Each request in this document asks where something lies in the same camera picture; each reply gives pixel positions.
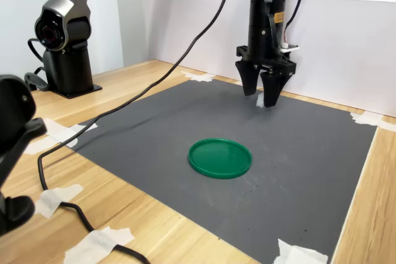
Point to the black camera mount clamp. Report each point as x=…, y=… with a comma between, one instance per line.
x=15, y=106

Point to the white masking tape piece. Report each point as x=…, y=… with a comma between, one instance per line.
x=199, y=76
x=368, y=119
x=58, y=132
x=92, y=245
x=52, y=199
x=297, y=253

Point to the dark grey mat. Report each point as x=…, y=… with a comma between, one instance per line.
x=185, y=115

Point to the round green lid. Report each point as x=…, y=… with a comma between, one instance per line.
x=219, y=159

